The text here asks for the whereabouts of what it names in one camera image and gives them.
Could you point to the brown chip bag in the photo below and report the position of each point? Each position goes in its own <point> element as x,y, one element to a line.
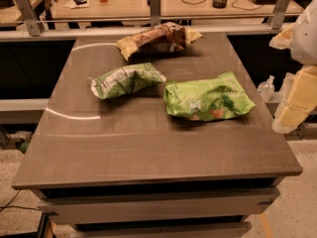
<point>165,38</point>

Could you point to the metal guard rail frame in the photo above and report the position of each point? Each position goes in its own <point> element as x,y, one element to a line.
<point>21,23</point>

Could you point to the black mesh pen cup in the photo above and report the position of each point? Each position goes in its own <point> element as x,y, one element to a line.
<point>219,4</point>

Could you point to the green chip bag right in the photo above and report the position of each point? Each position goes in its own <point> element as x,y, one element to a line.
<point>220,98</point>

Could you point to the table drawer base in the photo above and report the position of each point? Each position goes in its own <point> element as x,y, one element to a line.
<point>160,210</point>

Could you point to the green jalapeno chip bag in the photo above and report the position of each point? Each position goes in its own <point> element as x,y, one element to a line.
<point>126,80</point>

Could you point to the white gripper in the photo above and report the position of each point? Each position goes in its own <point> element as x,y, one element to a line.
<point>305,40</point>

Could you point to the wooden background desk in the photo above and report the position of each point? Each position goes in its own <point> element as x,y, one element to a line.
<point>62,11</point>

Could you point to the clear sanitizer bottle left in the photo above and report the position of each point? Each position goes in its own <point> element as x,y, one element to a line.
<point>266,89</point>

